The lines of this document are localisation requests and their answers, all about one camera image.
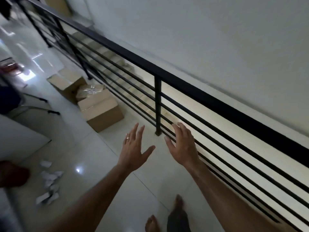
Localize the person's left hand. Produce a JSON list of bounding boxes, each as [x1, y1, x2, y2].
[[117, 122, 156, 173]]

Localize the red plastic basket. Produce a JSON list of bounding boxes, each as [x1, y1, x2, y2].
[[0, 59, 24, 76]]

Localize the white desk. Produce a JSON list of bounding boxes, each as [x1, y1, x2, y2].
[[0, 113, 52, 165]]

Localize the person's left foot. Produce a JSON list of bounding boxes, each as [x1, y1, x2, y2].
[[145, 215, 160, 232]]

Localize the cube-shaped cardboard box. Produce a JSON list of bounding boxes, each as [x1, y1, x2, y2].
[[78, 89, 125, 133]]

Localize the tall narrow cardboard box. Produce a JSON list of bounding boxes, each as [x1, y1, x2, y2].
[[43, 0, 72, 17]]

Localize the person's foot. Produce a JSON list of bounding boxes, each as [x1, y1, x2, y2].
[[173, 194, 185, 210], [145, 215, 160, 232]]

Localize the blue chair with metal frame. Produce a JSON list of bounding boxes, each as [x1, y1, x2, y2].
[[0, 77, 61, 119]]

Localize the person's right forearm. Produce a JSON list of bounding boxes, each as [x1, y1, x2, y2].
[[187, 159, 285, 232]]

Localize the small taped cardboard parcel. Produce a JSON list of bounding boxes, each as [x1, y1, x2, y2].
[[76, 84, 106, 102]]

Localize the person's right foot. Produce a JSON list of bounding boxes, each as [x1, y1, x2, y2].
[[173, 194, 185, 210]]

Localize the red mesh wastebasket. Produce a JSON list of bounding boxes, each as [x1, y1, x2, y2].
[[0, 160, 31, 188]]

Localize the cardboard box with black print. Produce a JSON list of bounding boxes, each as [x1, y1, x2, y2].
[[47, 68, 87, 105]]

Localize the black horizontal-bar railing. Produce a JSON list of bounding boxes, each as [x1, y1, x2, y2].
[[14, 0, 309, 232]]

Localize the black trousers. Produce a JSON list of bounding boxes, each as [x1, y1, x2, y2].
[[166, 206, 191, 232]]

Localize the person's right hand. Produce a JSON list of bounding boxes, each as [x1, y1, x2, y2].
[[164, 122, 201, 169]]

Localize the person's left forearm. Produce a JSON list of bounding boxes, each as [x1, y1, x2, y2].
[[46, 164, 143, 232]]

